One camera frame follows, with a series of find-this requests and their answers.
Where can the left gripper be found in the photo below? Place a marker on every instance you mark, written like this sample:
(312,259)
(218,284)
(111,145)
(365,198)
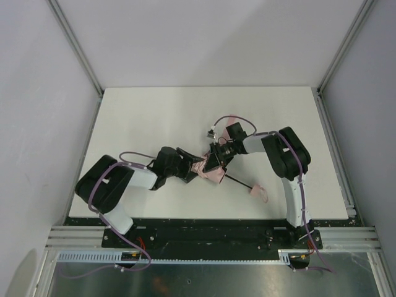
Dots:
(187,164)

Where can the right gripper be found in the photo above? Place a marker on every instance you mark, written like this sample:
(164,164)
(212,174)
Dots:
(216,154)

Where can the pink folding umbrella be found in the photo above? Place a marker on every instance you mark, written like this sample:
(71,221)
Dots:
(231,133)

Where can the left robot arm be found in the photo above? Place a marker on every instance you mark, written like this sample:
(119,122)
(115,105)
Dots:
(103,185)

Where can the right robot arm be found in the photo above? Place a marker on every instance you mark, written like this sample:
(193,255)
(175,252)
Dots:
(288,158)

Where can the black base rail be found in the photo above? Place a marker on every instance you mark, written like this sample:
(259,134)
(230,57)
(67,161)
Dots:
(210,238)

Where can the grey cable duct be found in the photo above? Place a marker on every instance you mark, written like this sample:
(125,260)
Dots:
(124,257)

